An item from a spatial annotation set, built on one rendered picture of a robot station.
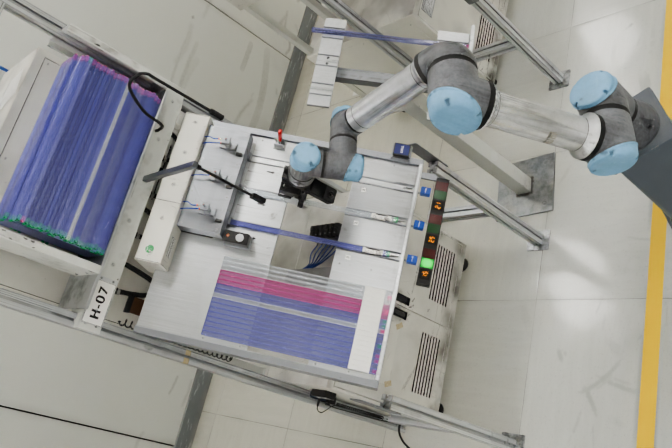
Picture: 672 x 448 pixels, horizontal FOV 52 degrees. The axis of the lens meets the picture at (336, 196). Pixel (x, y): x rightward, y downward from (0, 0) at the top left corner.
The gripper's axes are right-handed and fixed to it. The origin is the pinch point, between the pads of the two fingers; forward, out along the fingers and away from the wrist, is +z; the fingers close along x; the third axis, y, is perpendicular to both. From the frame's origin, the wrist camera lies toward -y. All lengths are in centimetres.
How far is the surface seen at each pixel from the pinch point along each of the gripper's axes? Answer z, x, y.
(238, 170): -1.1, -3.8, 21.0
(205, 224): -0.2, 14.9, 25.7
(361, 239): -2.7, 7.8, -19.9
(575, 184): 29, -45, -96
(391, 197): -3.8, -7.2, -25.9
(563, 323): 28, 8, -97
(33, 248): -20, 38, 62
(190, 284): 5.9, 32.0, 25.3
